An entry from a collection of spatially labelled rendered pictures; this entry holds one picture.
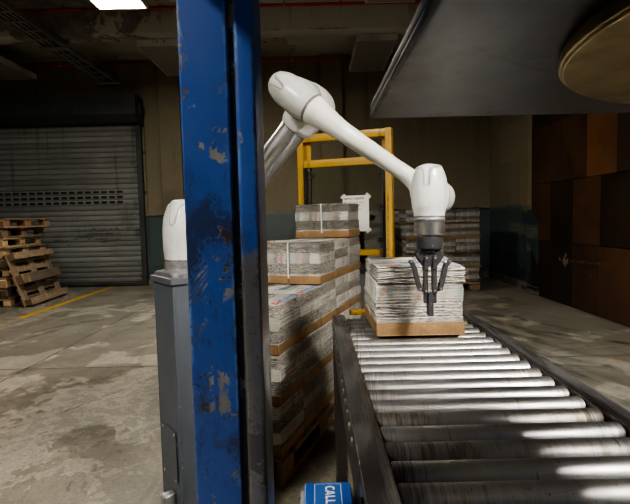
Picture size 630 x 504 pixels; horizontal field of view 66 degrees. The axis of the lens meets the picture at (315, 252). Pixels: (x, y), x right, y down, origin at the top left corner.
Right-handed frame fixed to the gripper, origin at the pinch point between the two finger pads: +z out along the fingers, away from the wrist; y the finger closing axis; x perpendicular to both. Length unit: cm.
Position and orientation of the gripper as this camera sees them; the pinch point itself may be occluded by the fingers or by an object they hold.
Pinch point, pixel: (429, 303)
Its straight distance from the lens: 149.8
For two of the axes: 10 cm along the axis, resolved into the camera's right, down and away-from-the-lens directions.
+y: -10.0, 0.2, 0.0
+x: 0.0, 0.7, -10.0
